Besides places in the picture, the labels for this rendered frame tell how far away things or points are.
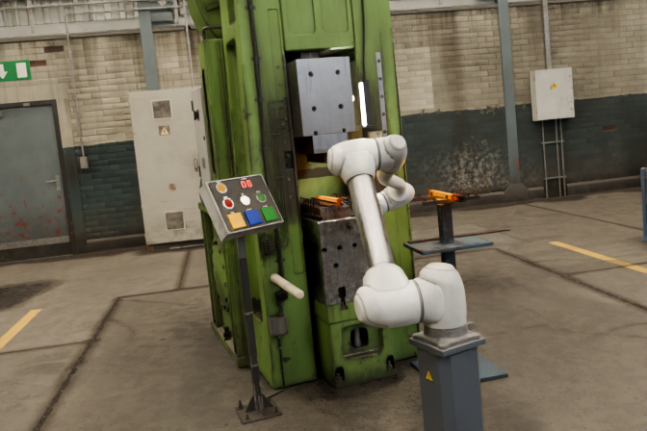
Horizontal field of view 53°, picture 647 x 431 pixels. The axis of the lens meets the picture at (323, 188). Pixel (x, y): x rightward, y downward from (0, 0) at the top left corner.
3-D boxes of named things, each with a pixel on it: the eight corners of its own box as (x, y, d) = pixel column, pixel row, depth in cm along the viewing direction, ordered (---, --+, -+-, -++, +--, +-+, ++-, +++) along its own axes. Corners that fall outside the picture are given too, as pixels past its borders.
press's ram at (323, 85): (371, 130, 350) (364, 55, 346) (303, 137, 337) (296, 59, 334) (342, 132, 390) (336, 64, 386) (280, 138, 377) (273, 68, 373)
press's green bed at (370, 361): (398, 376, 358) (390, 293, 353) (335, 391, 345) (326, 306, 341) (359, 347, 410) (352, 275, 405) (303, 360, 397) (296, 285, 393)
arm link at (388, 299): (427, 316, 221) (365, 325, 217) (416, 329, 235) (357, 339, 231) (376, 129, 256) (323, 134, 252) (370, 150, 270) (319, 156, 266)
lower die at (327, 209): (355, 215, 350) (353, 199, 349) (321, 220, 343) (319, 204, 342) (328, 209, 389) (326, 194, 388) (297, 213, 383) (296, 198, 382)
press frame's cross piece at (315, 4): (355, 47, 359) (347, -40, 355) (284, 51, 346) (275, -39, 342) (327, 58, 401) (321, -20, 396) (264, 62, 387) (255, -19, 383)
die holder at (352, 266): (391, 293, 353) (384, 213, 349) (326, 306, 341) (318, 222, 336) (352, 274, 406) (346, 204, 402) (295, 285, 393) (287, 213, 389)
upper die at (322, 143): (349, 149, 347) (348, 132, 346) (314, 153, 340) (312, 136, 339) (323, 150, 386) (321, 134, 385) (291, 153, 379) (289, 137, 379)
